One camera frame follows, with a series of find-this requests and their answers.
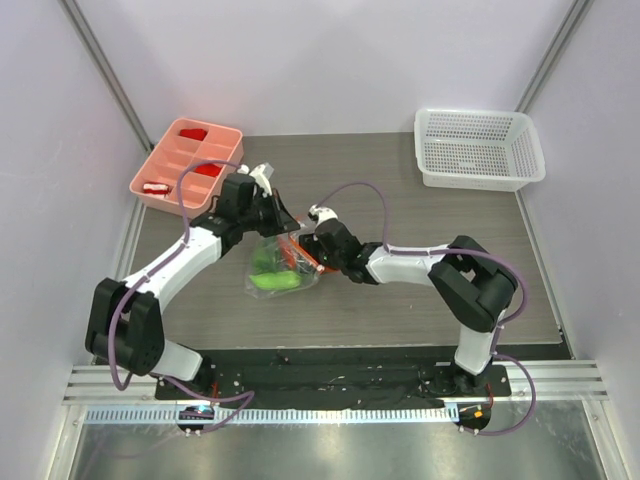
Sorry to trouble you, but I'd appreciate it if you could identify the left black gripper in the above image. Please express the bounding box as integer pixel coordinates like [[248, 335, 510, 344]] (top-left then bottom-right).
[[239, 188, 300, 238]]

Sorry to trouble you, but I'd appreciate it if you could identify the orange fake carrot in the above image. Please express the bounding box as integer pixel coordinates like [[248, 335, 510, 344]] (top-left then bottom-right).
[[278, 236, 298, 270]]

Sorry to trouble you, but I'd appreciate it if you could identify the green fake pepper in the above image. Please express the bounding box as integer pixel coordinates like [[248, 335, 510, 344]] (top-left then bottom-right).
[[252, 236, 284, 271]]

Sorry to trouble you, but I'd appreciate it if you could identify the clear orange zip top bag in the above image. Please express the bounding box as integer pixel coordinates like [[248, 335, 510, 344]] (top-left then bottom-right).
[[245, 217, 333, 299]]

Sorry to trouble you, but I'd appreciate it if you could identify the green fake pea pod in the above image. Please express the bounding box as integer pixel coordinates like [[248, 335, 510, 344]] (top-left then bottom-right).
[[249, 271, 302, 291]]

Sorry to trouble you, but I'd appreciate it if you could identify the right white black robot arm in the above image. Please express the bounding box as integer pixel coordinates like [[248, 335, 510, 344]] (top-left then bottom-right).
[[296, 219, 524, 395]]

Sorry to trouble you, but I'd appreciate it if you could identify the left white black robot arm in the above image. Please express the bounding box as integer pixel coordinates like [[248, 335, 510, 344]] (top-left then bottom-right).
[[85, 163, 300, 399]]

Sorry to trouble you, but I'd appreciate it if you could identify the red fake food middle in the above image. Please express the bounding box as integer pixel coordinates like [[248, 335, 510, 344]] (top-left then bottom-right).
[[194, 163, 224, 178]]

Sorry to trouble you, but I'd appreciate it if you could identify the red fake food top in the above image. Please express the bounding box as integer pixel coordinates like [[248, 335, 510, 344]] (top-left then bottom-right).
[[179, 128, 208, 142]]

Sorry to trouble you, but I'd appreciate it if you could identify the red white fake food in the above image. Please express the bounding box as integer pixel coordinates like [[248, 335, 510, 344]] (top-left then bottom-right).
[[142, 182, 172, 197]]

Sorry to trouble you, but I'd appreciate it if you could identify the pink compartment tray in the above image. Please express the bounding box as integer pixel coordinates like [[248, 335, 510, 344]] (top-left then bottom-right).
[[129, 118, 244, 218]]

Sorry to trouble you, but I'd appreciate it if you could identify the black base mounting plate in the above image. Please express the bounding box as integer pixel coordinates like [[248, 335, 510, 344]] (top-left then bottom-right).
[[154, 345, 512, 411]]

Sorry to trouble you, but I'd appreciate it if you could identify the white perforated plastic basket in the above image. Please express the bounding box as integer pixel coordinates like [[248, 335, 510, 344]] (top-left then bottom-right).
[[414, 108, 546, 193]]

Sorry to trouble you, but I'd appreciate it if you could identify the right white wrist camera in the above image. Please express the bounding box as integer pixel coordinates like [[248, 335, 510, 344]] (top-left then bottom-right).
[[307, 204, 338, 230]]

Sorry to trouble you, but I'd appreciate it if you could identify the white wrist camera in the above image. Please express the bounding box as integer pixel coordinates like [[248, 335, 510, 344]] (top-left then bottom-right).
[[237, 163, 274, 197], [307, 204, 338, 230]]

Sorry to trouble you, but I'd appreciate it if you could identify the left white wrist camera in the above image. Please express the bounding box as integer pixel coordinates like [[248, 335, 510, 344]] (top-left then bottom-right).
[[237, 163, 274, 197]]

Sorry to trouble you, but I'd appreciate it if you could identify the white slotted cable duct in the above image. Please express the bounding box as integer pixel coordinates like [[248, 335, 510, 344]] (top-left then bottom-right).
[[84, 403, 459, 425]]

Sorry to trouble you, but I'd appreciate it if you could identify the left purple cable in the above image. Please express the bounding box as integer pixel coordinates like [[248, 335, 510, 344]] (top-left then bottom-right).
[[108, 160, 256, 446]]

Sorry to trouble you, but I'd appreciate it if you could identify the aluminium frame rail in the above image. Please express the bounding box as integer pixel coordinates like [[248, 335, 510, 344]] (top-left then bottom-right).
[[63, 359, 610, 403]]

